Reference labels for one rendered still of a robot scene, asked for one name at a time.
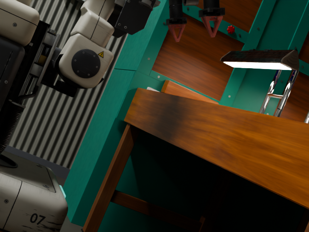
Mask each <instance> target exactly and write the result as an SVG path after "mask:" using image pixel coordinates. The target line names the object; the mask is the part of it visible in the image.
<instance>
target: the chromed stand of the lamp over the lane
mask: <svg viewBox="0 0 309 232"><path fill-rule="evenodd" d="M269 50H272V49H265V50H264V52H268V51H269ZM252 51H257V50H256V49H253V50H249V51H248V52H252ZM281 72H282V70H276V73H275V75H274V77H273V80H272V82H271V84H270V87H269V89H268V91H267V94H266V96H265V99H264V101H263V104H262V106H261V108H260V111H259V113H261V114H264V112H265V110H266V107H267V105H268V103H269V100H270V98H271V97H272V98H278V99H281V101H280V104H279V106H278V108H277V111H276V113H275V116H276V117H280V116H281V113H282V111H283V108H284V106H285V104H286V101H287V99H288V96H289V94H290V92H291V89H292V87H293V84H294V82H295V80H296V77H297V75H298V73H299V69H298V70H293V73H292V75H291V78H290V80H289V82H288V84H287V87H286V89H285V92H284V94H276V93H273V91H274V88H275V86H276V83H277V81H278V79H279V77H280V74H281Z"/></svg>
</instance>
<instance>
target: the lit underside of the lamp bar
mask: <svg viewBox="0 0 309 232"><path fill-rule="evenodd" d="M224 63H226V64H228V65H230V66H232V67H240V68H260V69H280V70H291V69H289V68H288V67H286V66H284V65H281V64H268V63H234V62H224Z"/></svg>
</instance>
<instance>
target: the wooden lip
mask: <svg viewBox="0 0 309 232"><path fill-rule="evenodd" d="M161 93H167V94H171V95H176V96H180V97H185V98H189V99H196V100H200V101H205V102H209V103H214V104H219V103H218V102H216V101H214V100H212V99H209V98H207V97H205V96H203V95H201V94H198V93H196V92H194V91H192V90H190V89H187V88H185V87H183V86H181V85H179V84H176V83H174V82H172V81H170V80H165V83H164V85H163V88H162V90H161Z"/></svg>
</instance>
